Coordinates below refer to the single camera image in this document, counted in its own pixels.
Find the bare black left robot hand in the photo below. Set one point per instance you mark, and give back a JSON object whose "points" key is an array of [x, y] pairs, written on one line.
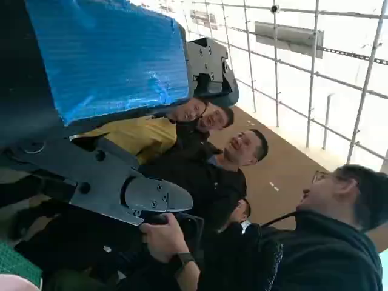
{"points": [[106, 60]]}

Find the pink bowl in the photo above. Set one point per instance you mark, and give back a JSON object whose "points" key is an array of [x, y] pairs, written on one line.
{"points": [[15, 286]]}

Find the person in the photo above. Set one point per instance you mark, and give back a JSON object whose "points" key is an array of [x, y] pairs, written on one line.
{"points": [[216, 119], [206, 179], [145, 136], [318, 251], [242, 210]]}

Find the grey ceiling light panel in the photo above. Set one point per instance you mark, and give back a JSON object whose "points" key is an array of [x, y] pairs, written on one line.
{"points": [[288, 38]]}

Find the green cutting mat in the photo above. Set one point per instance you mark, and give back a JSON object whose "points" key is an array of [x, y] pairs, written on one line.
{"points": [[15, 263]]}

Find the white pipe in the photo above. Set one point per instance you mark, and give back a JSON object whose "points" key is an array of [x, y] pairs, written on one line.
{"points": [[327, 121]]}

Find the metal grid frame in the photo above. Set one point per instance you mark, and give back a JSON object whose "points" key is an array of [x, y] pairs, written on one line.
{"points": [[276, 75]]}

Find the small dome camera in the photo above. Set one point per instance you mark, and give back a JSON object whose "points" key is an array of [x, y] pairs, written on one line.
{"points": [[274, 8]]}

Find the perforated metal rail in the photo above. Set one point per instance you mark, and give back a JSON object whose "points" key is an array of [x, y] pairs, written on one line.
{"points": [[348, 54]]}

